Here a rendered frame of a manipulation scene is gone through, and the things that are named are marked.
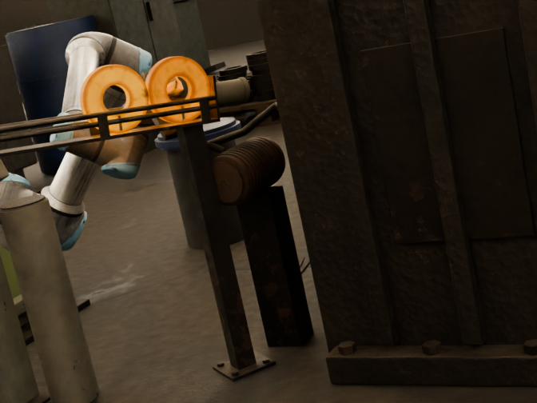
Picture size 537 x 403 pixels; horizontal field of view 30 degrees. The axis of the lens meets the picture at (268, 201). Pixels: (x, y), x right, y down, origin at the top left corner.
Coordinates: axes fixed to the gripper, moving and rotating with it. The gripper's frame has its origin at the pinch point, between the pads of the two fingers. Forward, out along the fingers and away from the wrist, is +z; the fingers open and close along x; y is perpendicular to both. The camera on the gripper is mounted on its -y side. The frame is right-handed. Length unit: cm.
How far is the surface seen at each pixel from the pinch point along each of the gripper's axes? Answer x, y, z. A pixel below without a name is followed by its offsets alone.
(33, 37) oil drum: 66, 125, -350
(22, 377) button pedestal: -47, -52, -47
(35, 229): -37.1, -20.1, -21.2
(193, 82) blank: 3.8, -0.7, 1.9
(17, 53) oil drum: 57, 122, -365
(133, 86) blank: -10.7, 1.7, 2.7
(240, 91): 14.6, -5.5, 1.4
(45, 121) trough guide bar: -32.8, -1.2, 3.9
